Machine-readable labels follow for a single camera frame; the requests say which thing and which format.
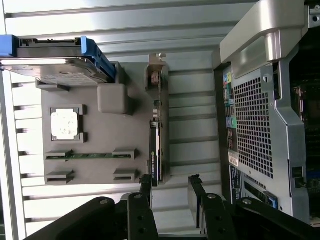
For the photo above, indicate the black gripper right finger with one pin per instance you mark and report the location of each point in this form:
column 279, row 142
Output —
column 215, row 220

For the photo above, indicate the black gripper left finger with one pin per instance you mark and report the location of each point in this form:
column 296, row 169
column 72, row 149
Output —
column 142, row 217

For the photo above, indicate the green RAM stick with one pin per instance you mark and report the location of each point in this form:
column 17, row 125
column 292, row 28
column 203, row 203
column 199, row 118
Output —
column 95, row 155

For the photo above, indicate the grey plastic parts rack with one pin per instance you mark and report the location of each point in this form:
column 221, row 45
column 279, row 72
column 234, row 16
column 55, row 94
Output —
column 105, row 140

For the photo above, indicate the open grey PC case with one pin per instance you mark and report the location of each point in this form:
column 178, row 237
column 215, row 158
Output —
column 255, row 125

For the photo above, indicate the silver CPU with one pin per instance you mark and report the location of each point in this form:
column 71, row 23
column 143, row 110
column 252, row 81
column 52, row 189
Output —
column 65, row 123

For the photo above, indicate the hard disk in blue carrier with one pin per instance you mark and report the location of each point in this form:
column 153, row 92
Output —
column 50, row 72

